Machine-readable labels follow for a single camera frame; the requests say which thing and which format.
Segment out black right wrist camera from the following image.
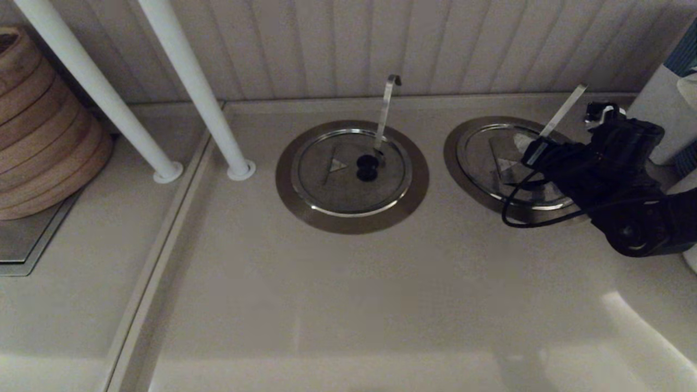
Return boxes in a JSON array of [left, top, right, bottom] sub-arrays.
[[585, 102, 666, 164]]

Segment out shiny metal pot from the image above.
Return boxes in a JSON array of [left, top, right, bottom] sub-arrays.
[[456, 124, 578, 211]]

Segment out steel ladle handle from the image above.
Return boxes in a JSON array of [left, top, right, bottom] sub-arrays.
[[536, 83, 589, 142], [373, 75, 402, 167]]

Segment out white round support pole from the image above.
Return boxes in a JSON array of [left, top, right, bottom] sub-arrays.
[[136, 0, 257, 182], [12, 0, 184, 185]]

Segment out dark striped cloth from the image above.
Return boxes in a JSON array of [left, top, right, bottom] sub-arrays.
[[672, 140, 697, 177]]

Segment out stacked bamboo steamer baskets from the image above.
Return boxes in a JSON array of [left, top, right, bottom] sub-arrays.
[[0, 26, 114, 221]]

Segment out flat steel tray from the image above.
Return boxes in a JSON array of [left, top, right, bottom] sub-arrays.
[[0, 188, 84, 277]]

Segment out small white dish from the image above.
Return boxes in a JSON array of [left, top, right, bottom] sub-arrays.
[[677, 73, 697, 112]]

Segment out white box container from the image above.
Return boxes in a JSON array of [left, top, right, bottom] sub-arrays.
[[626, 64, 697, 166]]

